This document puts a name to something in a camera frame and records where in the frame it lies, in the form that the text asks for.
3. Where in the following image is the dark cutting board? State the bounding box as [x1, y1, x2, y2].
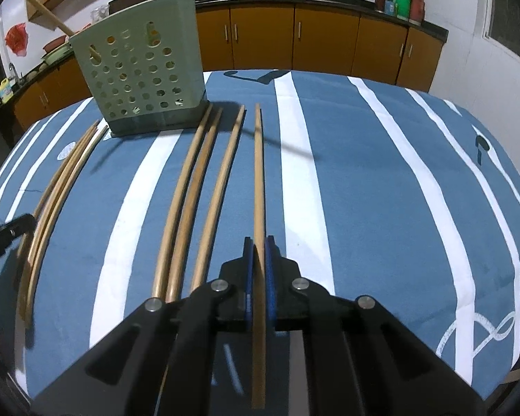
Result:
[108, 0, 150, 17]

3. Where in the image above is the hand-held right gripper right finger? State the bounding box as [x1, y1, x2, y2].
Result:
[265, 237, 490, 416]

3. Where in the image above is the hanging red plastic bag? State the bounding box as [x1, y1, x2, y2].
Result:
[5, 23, 29, 57]

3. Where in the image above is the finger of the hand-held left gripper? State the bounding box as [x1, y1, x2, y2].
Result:
[0, 213, 36, 269]

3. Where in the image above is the green basin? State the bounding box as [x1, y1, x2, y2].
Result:
[42, 45, 75, 63]

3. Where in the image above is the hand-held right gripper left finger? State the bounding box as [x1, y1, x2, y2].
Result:
[30, 237, 255, 416]

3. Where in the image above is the black kitchen countertop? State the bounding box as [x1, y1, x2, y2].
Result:
[0, 0, 449, 113]

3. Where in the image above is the green perforated utensil holder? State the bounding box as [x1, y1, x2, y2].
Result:
[68, 0, 209, 136]

